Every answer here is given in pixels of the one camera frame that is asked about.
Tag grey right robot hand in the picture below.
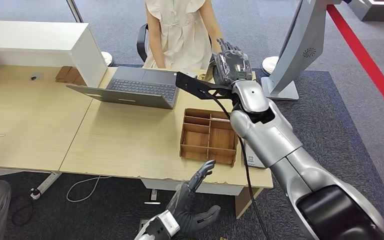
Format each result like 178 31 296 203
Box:
208 38 254 89

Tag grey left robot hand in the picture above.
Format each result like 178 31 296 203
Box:
167 159 222 237

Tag white card reader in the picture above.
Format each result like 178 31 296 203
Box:
243 144 266 170

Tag white round stanchion base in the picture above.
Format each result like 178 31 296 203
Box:
100 51 114 68
261 56 280 76

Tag grey kiosk stand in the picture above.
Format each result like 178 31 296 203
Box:
260 0 342 102

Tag wooden compartment organizer tray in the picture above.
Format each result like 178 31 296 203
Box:
179 108 240 168

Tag black office chair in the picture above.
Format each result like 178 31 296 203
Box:
136 23 150 64

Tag dark grey open laptop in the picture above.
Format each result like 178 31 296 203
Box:
66 66 181 111

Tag dark grey floor carpet mat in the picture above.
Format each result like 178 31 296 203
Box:
0 64 384 240

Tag white power strip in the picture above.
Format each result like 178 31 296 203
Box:
30 172 63 201

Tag grey raised platform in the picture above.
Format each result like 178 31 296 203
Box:
345 0 384 23

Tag brown cardboard pieces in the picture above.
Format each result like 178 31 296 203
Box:
55 66 87 88

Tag metal stanchion pole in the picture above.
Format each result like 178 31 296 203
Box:
65 0 84 24

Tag white desk shelf riser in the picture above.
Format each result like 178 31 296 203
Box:
0 20 108 89

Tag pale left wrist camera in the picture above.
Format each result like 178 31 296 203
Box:
154 210 181 238

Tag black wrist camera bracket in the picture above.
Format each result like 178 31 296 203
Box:
175 71 236 101

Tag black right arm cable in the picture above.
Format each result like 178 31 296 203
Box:
206 94 271 240

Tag white floor cable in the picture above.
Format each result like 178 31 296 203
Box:
66 176 112 204

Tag black floor cable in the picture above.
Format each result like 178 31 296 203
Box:
10 195 36 228

